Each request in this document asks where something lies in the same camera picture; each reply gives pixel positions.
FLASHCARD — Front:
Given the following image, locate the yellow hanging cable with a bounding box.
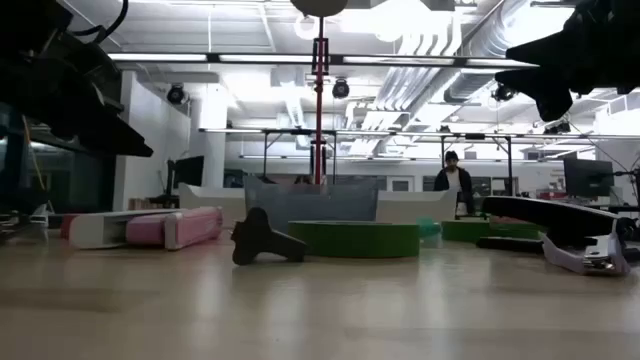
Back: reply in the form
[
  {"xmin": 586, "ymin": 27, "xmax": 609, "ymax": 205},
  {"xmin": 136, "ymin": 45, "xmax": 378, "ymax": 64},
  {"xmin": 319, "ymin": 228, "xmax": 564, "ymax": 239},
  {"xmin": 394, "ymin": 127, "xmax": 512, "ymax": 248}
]
[{"xmin": 20, "ymin": 115, "xmax": 51, "ymax": 211}]

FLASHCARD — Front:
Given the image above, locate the black stapler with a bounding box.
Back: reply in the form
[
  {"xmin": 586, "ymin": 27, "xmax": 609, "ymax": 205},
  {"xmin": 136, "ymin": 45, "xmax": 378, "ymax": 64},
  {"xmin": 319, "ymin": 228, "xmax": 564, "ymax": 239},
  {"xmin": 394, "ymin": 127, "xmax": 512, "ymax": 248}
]
[{"xmin": 474, "ymin": 194, "xmax": 640, "ymax": 264}]

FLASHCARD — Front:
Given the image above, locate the colourful storage shelf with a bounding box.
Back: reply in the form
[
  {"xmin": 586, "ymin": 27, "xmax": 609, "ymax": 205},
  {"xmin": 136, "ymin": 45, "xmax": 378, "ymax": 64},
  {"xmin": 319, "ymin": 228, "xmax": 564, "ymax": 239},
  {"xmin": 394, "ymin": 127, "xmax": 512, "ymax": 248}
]
[{"xmin": 535, "ymin": 187, "xmax": 569, "ymax": 201}]

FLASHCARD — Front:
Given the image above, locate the grey translucent plastic bin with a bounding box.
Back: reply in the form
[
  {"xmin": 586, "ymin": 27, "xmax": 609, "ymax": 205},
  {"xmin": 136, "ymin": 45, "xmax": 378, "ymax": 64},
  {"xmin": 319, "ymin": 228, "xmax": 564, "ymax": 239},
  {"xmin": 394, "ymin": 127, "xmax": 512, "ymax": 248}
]
[{"xmin": 243, "ymin": 174, "xmax": 380, "ymax": 225}]

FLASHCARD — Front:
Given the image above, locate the black workstation frame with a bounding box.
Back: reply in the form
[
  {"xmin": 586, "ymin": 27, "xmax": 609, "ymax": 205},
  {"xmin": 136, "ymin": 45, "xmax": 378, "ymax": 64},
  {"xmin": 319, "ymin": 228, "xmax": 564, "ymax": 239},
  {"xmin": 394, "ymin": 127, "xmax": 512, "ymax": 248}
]
[
  {"xmin": 262, "ymin": 128, "xmax": 339, "ymax": 185},
  {"xmin": 439, "ymin": 132, "xmax": 515, "ymax": 197}
]

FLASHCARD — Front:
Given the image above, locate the black computer monitor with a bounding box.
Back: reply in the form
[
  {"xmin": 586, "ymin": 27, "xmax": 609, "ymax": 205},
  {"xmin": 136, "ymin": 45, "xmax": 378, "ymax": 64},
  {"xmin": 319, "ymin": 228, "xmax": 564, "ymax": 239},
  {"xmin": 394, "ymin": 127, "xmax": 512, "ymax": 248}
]
[
  {"xmin": 171, "ymin": 155, "xmax": 206, "ymax": 197},
  {"xmin": 563, "ymin": 157, "xmax": 616, "ymax": 199}
]

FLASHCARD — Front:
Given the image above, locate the person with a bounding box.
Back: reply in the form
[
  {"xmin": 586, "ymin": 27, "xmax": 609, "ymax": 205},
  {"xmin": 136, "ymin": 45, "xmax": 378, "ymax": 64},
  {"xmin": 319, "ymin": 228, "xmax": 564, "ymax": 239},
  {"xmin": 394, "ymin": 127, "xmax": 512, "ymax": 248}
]
[{"xmin": 432, "ymin": 150, "xmax": 476, "ymax": 217}]

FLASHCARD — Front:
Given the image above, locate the black staple remover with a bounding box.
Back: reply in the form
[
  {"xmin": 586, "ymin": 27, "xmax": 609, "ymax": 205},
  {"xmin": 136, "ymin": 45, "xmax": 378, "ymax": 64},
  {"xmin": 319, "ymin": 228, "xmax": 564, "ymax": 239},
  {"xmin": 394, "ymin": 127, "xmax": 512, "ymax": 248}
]
[{"xmin": 230, "ymin": 206, "xmax": 309, "ymax": 267}]

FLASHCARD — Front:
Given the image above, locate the lilac staple remover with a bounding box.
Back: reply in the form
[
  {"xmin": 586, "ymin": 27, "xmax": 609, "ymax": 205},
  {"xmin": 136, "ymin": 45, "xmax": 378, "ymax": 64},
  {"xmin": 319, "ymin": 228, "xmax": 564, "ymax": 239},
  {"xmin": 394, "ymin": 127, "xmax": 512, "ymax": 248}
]
[{"xmin": 541, "ymin": 219, "xmax": 632, "ymax": 277}]

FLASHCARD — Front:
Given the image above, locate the pink and white stapler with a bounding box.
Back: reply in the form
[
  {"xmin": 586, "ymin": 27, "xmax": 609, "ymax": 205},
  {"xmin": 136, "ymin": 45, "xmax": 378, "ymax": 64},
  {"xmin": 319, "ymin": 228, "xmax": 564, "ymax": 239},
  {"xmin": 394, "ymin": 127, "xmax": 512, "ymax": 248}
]
[{"xmin": 68, "ymin": 206, "xmax": 224, "ymax": 251}]

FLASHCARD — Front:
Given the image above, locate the white plastic bin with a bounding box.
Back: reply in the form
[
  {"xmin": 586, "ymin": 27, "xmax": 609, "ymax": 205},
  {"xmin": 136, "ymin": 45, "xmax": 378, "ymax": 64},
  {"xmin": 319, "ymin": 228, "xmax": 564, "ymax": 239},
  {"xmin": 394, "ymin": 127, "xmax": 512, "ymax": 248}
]
[
  {"xmin": 178, "ymin": 182, "xmax": 247, "ymax": 229},
  {"xmin": 375, "ymin": 188, "xmax": 459, "ymax": 224}
]

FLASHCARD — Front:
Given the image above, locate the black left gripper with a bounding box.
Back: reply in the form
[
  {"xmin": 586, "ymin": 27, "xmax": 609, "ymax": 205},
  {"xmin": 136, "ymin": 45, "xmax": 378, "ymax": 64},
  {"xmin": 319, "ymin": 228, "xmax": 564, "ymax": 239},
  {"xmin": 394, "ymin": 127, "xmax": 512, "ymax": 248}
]
[{"xmin": 0, "ymin": 0, "xmax": 154, "ymax": 158}]

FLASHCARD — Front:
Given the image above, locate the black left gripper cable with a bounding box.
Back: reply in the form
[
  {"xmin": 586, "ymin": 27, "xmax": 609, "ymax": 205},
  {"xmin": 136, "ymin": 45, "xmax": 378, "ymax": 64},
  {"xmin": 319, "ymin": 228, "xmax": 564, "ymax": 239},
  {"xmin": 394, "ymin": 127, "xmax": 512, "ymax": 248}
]
[{"xmin": 69, "ymin": 0, "xmax": 130, "ymax": 44}]

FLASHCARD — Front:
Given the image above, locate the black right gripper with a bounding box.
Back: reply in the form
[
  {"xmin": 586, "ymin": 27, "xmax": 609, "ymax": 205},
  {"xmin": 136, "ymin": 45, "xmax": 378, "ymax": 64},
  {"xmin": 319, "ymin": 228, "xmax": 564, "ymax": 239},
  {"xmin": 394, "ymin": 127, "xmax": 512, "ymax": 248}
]
[{"xmin": 494, "ymin": 0, "xmax": 640, "ymax": 123}]

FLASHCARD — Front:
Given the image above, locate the teal staple remover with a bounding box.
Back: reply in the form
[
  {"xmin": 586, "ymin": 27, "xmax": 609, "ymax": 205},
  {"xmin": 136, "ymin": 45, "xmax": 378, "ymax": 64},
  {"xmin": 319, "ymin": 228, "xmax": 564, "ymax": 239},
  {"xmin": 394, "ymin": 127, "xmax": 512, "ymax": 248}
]
[{"xmin": 417, "ymin": 216, "xmax": 444, "ymax": 240}]

